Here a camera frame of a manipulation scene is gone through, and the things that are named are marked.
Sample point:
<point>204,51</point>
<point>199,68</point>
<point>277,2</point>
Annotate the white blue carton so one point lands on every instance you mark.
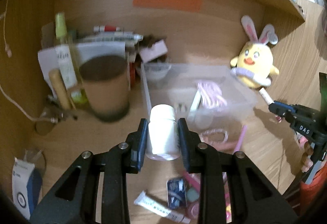
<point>26,186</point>

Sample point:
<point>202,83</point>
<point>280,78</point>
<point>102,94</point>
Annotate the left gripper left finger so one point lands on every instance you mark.
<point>72,199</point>

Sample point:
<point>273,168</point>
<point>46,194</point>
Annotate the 4B eraser block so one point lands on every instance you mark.
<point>181,107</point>

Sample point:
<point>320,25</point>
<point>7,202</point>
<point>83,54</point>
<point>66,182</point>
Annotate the green spray bottle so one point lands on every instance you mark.
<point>64,51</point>

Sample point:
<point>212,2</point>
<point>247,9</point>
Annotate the small white bowl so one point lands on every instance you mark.
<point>156,72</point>

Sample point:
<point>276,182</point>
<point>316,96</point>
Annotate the red white marker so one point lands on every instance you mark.
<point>99,29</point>

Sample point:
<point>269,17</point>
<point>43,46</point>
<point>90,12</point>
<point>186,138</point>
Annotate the white pink lip balm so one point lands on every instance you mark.
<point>266,97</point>

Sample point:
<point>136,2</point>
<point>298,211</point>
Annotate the pink scissors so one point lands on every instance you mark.
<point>193,180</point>

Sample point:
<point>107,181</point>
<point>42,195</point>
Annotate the white printed tube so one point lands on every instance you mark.
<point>150,204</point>

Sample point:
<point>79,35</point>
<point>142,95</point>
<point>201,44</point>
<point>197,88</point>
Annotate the small pink cardboard box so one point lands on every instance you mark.
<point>158,49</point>

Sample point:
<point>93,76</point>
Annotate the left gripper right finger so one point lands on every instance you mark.
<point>253,198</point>

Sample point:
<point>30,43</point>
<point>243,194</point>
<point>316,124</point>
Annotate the clear plastic storage box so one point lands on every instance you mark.
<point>206,96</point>

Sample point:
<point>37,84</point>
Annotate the pale green white tube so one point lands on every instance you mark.
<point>196,101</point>

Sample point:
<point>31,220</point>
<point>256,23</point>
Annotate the pink round container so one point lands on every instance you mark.
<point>193,210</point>

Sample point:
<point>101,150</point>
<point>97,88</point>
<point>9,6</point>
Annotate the brown mug with lid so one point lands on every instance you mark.
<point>104,79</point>

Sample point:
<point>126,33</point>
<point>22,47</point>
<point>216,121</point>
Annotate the eyeglasses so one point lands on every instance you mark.
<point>52,115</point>

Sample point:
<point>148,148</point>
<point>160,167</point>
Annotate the pink comb stick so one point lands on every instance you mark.
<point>240,139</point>

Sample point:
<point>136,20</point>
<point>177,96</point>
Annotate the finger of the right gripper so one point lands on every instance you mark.
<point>288,116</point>
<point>282,107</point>

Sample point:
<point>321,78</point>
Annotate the stack of papers books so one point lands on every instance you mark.
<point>113,43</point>

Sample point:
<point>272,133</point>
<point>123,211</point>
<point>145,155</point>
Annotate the person right hand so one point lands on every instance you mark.
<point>306,162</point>

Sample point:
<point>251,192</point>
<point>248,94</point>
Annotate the yellow chick plush toy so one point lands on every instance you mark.
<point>254,64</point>

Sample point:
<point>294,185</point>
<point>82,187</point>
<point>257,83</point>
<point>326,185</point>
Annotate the white pill bottle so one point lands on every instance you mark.
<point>162,140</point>

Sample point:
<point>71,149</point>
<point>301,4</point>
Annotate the blue snack packet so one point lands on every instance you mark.
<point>176,193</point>

